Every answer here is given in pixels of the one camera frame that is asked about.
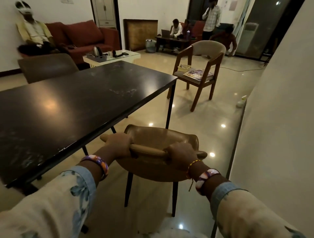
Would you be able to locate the person's right forearm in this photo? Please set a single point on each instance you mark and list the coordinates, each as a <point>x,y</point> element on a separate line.
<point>245,215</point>

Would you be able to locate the black table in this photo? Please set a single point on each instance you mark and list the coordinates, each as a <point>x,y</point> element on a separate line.
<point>73,103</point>

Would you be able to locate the person's left forearm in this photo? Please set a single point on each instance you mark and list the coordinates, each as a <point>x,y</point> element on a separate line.
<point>49,203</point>

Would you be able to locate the dark bottle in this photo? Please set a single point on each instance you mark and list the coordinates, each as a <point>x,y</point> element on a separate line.
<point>188,35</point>

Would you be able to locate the person's left hand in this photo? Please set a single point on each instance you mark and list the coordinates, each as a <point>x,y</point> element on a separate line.
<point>119,146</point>

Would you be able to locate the person's right hand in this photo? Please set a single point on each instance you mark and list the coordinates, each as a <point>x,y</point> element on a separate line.
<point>182,157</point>

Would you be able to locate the white spray bottle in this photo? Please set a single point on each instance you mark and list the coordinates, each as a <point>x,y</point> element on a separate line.
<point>241,103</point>

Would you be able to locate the white panelled door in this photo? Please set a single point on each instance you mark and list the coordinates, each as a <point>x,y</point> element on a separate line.
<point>105,14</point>

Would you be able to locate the wooden beige armchair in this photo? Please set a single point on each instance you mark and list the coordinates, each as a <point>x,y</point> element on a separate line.
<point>208,47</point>

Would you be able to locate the grey tray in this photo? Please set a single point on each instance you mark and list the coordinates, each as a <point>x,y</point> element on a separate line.
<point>98,59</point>

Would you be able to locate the orange purple bangle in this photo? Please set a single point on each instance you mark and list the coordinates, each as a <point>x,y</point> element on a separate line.
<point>98,161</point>

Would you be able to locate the pink wall poster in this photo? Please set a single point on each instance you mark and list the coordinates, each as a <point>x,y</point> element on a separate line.
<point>233,5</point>

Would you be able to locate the white coffee table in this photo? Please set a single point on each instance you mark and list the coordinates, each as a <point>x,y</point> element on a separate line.
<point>127,57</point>

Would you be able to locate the person's floral cream garment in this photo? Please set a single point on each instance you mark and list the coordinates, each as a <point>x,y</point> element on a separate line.
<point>171,234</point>

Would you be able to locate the red sofa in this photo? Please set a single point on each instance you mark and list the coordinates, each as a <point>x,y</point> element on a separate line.
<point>198,28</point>
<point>83,34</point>

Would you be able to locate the cream plastic basket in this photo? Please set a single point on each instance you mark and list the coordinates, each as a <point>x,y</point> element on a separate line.
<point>184,69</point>

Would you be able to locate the brown chair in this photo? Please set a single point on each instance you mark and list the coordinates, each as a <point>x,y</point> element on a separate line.
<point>46,67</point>
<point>157,137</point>

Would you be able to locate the white purple bangle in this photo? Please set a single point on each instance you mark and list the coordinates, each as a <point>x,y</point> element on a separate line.
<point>206,175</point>

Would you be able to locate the brown wooden board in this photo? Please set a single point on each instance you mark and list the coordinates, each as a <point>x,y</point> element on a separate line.
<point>141,34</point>

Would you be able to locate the grey bin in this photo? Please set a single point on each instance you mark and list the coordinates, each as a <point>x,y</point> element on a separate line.
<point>150,46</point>

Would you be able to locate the floral placemat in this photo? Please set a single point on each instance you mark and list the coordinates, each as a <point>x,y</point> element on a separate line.
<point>208,76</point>
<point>196,73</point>

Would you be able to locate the light curtain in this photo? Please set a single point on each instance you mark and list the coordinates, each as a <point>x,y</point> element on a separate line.
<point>242,19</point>

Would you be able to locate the grey laptop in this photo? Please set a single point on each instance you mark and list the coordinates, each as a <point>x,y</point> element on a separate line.
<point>165,33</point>

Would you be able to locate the steel electric kettle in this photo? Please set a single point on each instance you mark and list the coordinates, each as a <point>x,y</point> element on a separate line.
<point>97,51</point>

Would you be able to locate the black gadget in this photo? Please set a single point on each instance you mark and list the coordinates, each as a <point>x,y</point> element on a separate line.
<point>117,54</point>

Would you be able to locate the dark low table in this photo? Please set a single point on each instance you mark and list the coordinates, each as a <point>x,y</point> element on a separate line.
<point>171,40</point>

